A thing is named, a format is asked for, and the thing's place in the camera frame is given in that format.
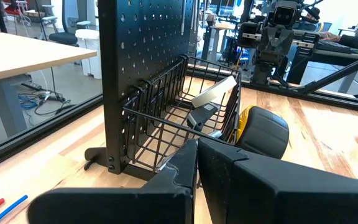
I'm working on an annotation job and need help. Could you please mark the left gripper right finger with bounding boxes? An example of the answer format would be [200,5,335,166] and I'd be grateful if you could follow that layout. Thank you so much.
[197,138,358,224]

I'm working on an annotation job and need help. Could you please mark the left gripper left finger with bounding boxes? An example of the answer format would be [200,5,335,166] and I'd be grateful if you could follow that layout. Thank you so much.
[28,139,198,224]

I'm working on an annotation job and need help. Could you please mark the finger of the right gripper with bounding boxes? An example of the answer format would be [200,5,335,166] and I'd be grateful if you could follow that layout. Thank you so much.
[258,26,276,60]
[275,26,293,60]

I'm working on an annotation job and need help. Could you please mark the yellow black tape measure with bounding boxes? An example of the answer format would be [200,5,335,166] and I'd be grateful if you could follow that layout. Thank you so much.
[235,105,290,160]

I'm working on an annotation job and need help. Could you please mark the white masking tape roll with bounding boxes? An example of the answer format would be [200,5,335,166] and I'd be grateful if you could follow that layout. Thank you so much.
[190,75,238,109]

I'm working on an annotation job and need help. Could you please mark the black folding utility knife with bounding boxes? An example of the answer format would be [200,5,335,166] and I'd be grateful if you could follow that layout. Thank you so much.
[186,103,221,132]

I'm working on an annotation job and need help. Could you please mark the person's hand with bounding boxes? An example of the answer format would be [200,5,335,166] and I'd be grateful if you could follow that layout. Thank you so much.
[321,30,341,43]

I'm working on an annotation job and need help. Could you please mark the black metal pegboard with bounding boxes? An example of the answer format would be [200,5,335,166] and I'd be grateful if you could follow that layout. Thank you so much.
[84,0,198,181]

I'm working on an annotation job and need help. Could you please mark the white trash bin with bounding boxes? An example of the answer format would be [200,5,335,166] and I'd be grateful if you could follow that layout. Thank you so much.
[75,28,103,80]

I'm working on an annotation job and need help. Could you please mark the grey desk leg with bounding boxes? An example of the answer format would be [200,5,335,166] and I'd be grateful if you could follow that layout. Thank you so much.
[0,74,32,139]

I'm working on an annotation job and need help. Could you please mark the black office chair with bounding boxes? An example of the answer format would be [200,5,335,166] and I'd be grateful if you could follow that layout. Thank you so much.
[40,0,92,47]

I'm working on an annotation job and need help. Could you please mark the light wood desk top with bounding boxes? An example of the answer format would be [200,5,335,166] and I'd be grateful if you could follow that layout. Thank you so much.
[0,32,98,85]

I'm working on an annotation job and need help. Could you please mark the red storage bins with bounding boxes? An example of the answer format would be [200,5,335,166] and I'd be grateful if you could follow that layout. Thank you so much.
[4,2,23,16]

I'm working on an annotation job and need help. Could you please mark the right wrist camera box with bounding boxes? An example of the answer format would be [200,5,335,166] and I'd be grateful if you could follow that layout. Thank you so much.
[272,1,297,27]

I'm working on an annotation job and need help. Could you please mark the black wire basket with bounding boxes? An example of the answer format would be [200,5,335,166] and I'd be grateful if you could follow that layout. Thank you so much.
[122,54,242,172]

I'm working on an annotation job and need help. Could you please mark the blue insulated wire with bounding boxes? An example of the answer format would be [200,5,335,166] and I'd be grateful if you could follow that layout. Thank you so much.
[0,194,29,224]

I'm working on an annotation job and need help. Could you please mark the floor cable cluster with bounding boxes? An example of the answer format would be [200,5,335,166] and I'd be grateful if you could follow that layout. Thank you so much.
[16,81,74,116]

